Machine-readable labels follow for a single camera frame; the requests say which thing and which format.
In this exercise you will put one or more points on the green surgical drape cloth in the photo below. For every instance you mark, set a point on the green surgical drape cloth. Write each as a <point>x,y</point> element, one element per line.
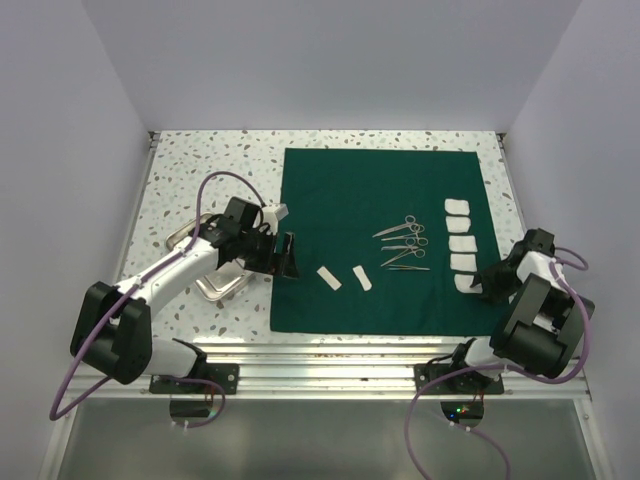
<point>337,200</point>

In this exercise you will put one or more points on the stainless steel tray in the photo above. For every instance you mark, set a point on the stainless steel tray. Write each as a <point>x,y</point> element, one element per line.
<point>221,284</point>

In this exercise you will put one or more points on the right white paper strip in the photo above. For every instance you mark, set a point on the right white paper strip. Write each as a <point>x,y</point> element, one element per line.
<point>363,278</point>

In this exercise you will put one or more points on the top steel scissors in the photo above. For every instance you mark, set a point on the top steel scissors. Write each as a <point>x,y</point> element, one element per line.
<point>409,223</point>

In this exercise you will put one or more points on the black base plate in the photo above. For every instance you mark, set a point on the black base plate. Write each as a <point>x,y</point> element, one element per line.
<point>208,378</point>
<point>445,383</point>

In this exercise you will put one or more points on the steel tweezers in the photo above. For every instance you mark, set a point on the steel tweezers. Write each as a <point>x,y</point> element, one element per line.
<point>407,268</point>

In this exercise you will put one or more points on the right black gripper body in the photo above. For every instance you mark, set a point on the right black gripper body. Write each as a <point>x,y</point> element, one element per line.
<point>499,281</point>

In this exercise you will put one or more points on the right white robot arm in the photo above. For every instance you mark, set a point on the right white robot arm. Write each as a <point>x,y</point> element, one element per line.
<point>543,333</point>

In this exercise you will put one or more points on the curved steel forceps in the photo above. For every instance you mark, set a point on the curved steel forceps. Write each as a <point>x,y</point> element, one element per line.
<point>403,243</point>

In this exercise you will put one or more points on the left white paper strip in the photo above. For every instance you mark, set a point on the left white paper strip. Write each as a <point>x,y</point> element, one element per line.
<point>329,278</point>

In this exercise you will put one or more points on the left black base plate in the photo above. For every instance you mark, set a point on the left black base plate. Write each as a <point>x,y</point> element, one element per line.
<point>208,378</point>

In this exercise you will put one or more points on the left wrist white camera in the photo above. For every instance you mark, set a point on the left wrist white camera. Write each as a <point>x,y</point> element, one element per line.
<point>273,214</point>

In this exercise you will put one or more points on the long steel scissors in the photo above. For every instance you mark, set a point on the long steel scissors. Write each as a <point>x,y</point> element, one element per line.
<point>409,251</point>

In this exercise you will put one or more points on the white paper strip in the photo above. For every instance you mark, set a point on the white paper strip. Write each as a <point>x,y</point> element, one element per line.
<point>329,278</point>
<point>363,278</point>

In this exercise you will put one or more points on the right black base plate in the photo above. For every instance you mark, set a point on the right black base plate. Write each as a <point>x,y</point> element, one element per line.
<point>445,383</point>

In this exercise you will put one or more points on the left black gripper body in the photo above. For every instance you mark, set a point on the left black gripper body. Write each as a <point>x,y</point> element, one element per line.
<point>258,250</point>

